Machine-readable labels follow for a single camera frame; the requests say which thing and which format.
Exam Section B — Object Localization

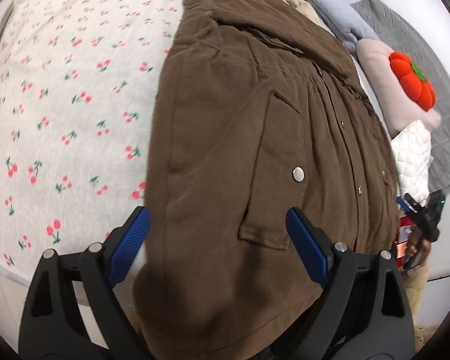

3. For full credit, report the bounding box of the right hand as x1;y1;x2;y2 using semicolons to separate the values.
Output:
405;228;432;266

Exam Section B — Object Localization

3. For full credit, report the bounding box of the folded light blue blanket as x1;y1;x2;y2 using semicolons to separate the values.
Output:
307;0;380;55

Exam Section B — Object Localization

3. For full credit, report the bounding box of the white quilted garment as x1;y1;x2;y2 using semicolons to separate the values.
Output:
391;120;433;203

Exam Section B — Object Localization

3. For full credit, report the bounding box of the cherry print white blanket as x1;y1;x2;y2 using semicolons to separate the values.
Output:
0;0;183;281

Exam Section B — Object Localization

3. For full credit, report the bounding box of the brown jacket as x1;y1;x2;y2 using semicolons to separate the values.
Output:
133;0;399;359

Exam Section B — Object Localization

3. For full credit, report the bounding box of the long pink pillow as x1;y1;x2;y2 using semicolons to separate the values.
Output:
356;39;441;138

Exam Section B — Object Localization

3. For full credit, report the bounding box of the red tomato plush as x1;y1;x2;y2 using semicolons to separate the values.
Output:
388;51;437;111

